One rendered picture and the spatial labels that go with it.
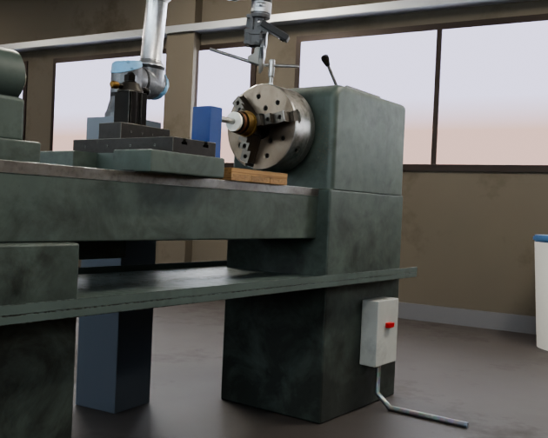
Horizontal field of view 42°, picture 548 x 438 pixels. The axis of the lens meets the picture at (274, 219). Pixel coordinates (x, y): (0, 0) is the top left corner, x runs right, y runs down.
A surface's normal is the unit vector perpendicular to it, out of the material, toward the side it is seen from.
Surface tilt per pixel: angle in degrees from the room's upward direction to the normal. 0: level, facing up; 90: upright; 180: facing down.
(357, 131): 90
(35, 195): 90
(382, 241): 90
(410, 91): 90
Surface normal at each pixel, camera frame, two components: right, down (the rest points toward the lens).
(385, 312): 0.80, 0.04
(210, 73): -0.49, -0.01
